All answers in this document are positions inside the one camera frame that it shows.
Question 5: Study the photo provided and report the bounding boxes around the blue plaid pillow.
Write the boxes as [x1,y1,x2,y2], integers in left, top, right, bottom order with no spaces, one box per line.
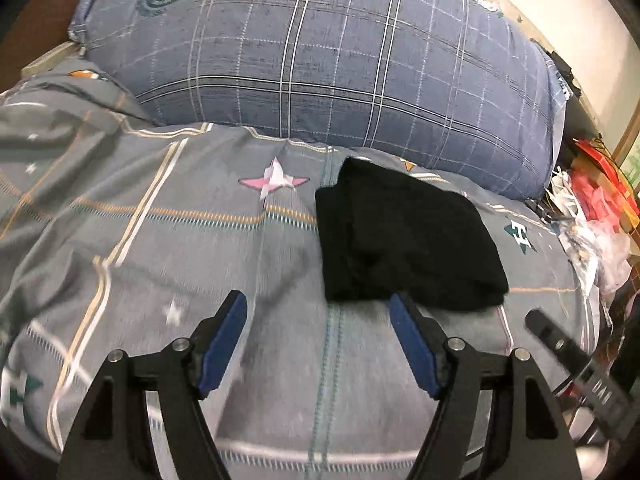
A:
[70,0,568,201]

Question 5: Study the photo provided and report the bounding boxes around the red gift box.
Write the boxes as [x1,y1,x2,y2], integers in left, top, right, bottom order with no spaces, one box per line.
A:
[572,137,632,181]

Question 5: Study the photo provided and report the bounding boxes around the small dark object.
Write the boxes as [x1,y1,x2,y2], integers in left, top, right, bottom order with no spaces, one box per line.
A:
[547,50,581,101]

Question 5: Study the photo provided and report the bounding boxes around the white crumpled paper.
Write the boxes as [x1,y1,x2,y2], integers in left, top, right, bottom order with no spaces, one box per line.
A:
[550,170,588,222]

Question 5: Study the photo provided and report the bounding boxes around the wooden window frame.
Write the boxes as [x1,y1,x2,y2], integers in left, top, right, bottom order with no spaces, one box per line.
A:
[612,112,640,167]

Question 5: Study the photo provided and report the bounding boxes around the grey plaid bed sheet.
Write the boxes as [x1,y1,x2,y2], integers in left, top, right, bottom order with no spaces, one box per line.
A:
[0,55,601,480]

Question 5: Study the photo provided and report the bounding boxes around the red plastic bag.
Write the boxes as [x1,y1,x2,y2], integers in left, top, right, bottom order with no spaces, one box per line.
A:
[570,167,637,223]

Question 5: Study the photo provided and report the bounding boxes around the brown headboard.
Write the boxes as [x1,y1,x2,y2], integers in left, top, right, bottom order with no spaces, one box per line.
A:
[0,0,101,86]

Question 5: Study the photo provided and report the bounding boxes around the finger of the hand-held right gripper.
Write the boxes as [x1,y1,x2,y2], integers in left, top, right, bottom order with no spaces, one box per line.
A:
[525,309,633,441]

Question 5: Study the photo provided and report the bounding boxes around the black pants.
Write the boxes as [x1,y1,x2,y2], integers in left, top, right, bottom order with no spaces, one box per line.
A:
[315,156,510,311]

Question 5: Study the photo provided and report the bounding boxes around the clear plastic bag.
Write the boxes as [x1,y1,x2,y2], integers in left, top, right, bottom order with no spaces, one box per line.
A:
[555,210,632,296]

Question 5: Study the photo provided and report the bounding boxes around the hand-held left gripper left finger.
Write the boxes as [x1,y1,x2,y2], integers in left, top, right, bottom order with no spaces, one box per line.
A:
[56,290,249,480]

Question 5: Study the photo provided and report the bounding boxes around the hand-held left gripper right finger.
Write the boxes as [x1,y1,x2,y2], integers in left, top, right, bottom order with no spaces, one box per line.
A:
[389,292,583,480]

